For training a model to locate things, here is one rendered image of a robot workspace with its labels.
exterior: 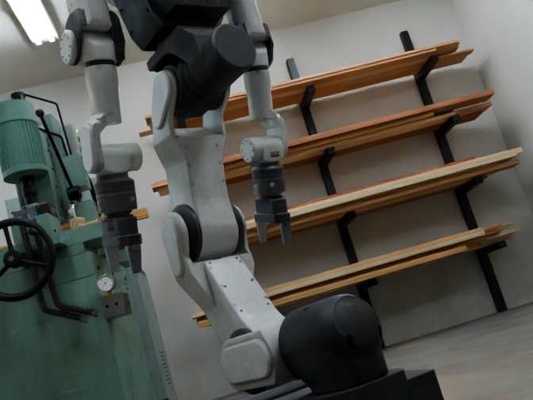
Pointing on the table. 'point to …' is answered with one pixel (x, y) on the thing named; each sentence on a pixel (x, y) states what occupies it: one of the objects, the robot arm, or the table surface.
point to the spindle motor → (20, 142)
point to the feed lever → (61, 163)
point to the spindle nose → (29, 192)
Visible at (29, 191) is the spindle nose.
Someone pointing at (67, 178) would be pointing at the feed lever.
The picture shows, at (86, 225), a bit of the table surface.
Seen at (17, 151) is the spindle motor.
